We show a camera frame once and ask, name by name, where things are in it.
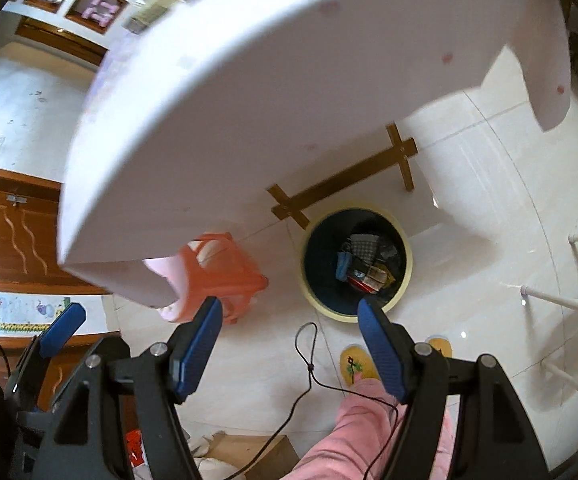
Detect brown cardboard box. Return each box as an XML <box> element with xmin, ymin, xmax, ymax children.
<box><xmin>204</xmin><ymin>430</ymin><xmax>300</xmax><ymax>480</ymax></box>

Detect person's left leg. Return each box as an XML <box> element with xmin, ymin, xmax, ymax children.
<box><xmin>293</xmin><ymin>379</ymin><xmax>410</xmax><ymax>480</ymax></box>

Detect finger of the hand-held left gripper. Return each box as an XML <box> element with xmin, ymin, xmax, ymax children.
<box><xmin>4</xmin><ymin>302</ymin><xmax>86</xmax><ymax>411</ymax></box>

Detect children's wall chart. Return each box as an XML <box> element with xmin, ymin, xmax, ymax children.
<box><xmin>0</xmin><ymin>290</ymin><xmax>105</xmax><ymax>336</ymax></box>

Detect orange plastic stool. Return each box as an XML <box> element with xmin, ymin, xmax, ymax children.
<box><xmin>176</xmin><ymin>232</ymin><xmax>269</xmax><ymax>325</ymax></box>

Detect checkered paper cup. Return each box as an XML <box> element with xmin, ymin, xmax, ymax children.
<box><xmin>351</xmin><ymin>232</ymin><xmax>377</xmax><ymax>261</ymax></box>

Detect red plastic bag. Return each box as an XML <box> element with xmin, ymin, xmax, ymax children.
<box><xmin>125</xmin><ymin>430</ymin><xmax>145</xmax><ymax>466</ymax></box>

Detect yellow black snack packet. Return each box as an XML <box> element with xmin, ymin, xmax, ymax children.
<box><xmin>366</xmin><ymin>262</ymin><xmax>395</xmax><ymax>286</ymax></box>

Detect wooden table base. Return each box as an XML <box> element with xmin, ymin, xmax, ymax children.
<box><xmin>267</xmin><ymin>122</ymin><xmax>418</xmax><ymax>231</ymax></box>

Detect black yellow-rimmed trash bin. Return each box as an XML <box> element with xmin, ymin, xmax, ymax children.
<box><xmin>299</xmin><ymin>203</ymin><xmax>415</xmax><ymax>322</ymax></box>

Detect red snack packet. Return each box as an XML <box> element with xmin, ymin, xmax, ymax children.
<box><xmin>346</xmin><ymin>270</ymin><xmax>385</xmax><ymax>292</ymax></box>

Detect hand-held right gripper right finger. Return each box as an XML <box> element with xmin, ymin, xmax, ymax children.
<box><xmin>356</xmin><ymin>298</ymin><xmax>552</xmax><ymax>480</ymax></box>

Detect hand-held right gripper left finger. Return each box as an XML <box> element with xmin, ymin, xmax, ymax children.
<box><xmin>34</xmin><ymin>296</ymin><xmax>225</xmax><ymax>480</ymax></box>

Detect black cord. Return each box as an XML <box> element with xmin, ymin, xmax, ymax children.
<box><xmin>226</xmin><ymin>322</ymin><xmax>400</xmax><ymax>480</ymax></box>

